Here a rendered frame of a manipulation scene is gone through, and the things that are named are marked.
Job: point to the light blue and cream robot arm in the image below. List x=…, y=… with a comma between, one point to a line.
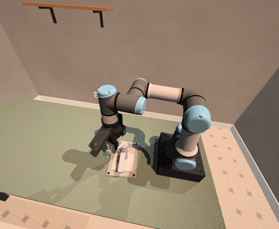
x=182, y=147

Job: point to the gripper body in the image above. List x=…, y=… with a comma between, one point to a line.
x=119, y=129

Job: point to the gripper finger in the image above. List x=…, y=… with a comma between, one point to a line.
x=115, y=145
x=107, y=143

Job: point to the beige faucet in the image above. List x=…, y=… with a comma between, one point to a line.
x=123, y=159

